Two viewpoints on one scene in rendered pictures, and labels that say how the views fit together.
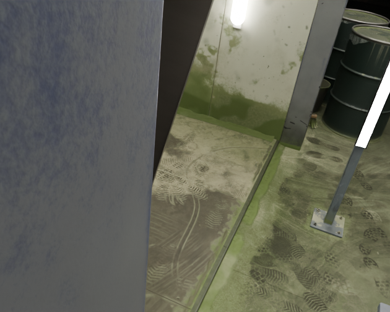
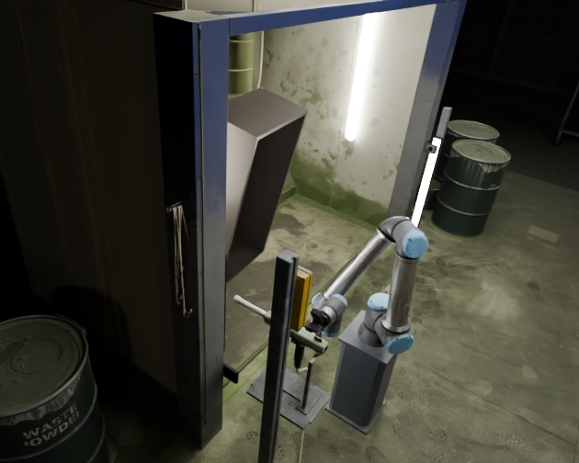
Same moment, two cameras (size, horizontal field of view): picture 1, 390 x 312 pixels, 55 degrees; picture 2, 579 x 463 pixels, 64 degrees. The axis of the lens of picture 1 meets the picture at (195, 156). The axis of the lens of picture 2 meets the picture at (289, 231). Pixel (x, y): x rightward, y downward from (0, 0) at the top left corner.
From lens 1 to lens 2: 1.85 m
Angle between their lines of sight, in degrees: 10
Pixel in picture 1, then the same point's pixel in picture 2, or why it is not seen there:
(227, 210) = (322, 276)
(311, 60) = (403, 170)
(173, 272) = not seen: hidden behind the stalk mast
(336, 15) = (420, 139)
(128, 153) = (221, 214)
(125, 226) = (221, 222)
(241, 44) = (353, 154)
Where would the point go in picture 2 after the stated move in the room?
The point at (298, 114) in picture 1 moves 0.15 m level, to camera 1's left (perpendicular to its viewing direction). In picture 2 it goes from (396, 210) to (381, 208)
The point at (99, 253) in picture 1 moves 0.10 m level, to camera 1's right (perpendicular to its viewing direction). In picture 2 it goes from (218, 224) to (240, 229)
